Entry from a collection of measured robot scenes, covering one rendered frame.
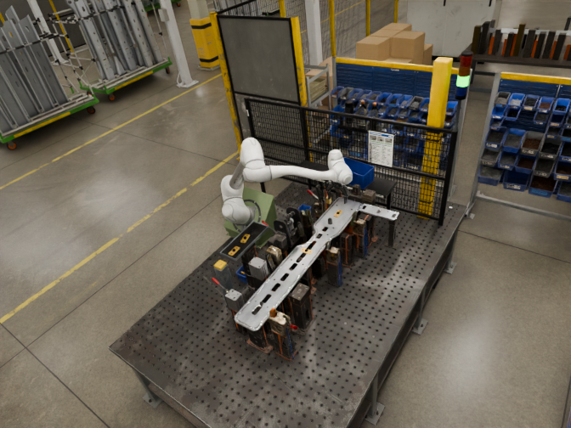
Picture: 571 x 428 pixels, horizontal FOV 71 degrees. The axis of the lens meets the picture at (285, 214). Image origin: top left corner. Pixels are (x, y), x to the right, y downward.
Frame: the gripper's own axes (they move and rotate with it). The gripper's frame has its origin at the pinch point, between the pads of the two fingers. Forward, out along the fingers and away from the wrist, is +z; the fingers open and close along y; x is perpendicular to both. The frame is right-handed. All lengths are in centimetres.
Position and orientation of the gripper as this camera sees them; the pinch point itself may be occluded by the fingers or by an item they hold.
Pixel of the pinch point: (337, 199)
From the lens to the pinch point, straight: 301.9
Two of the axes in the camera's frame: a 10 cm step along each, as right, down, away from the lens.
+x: 5.6, -5.7, 6.1
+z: 1.2, 7.8, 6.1
